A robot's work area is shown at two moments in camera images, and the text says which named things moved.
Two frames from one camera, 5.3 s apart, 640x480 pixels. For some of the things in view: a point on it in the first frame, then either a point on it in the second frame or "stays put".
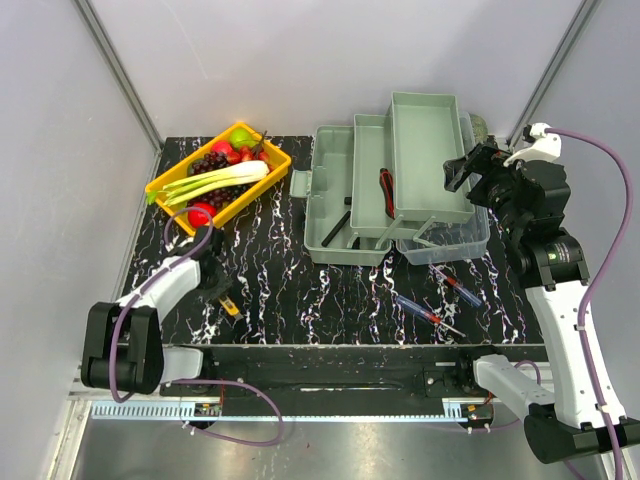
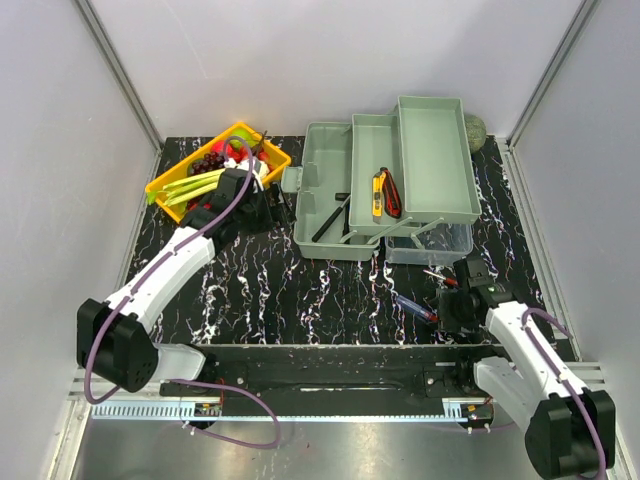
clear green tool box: (378, 188) stays put
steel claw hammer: (336, 229) → (345, 196)
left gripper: (223, 286) → (277, 215)
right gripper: (491, 162) → (448, 323)
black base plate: (338, 381) stays put
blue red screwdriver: (423, 312) stays put
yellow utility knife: (230, 307) → (378, 180)
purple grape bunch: (210, 161) stays put
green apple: (242, 137) stays put
